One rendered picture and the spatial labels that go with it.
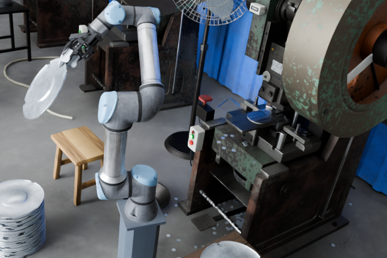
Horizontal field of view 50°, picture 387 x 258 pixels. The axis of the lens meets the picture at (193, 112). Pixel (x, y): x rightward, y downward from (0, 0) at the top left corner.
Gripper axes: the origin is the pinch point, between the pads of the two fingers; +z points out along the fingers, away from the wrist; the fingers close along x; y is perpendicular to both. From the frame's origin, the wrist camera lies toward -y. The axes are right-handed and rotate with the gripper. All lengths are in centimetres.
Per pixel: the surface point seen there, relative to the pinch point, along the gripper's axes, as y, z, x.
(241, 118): 30, -38, 77
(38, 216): -4, 67, 50
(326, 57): 80, -64, 26
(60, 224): -16, 73, 76
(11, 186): -25, 68, 40
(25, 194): -15, 64, 43
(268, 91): 35, -57, 74
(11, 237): -2, 81, 45
